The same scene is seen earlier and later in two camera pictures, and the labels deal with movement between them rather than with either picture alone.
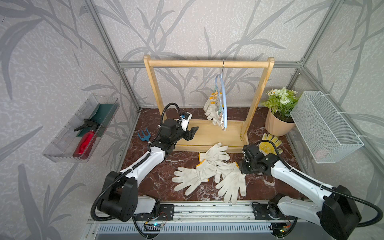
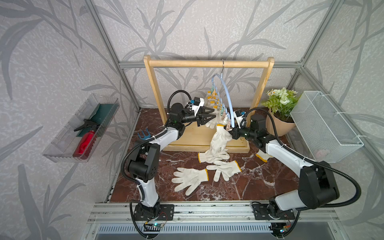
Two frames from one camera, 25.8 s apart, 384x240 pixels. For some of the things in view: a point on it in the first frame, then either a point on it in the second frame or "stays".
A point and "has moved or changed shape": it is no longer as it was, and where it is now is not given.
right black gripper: x=242 y=167 → x=234 y=132
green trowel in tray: x=102 y=115 stays
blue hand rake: x=146 y=137 stays
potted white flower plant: x=279 y=121 stays
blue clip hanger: x=221 y=74 has moved or changed shape
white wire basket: x=329 y=137 stays
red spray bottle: x=88 y=141 stays
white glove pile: x=230 y=186 → x=217 y=120
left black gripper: x=188 y=136 → x=200 y=120
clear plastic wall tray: x=77 y=142 stays
